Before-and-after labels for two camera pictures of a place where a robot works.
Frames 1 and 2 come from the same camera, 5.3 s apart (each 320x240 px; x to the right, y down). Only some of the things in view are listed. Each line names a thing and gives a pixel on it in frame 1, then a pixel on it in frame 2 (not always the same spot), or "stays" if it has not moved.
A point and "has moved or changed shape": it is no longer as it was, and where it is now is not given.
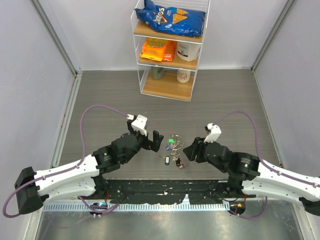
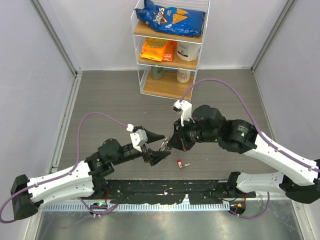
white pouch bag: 188,51 stays
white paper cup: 183,76 stays
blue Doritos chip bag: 176,21 stays
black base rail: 166,191 stays
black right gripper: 195,148 -> 179,140
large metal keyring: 175,142 has moved or changed shape
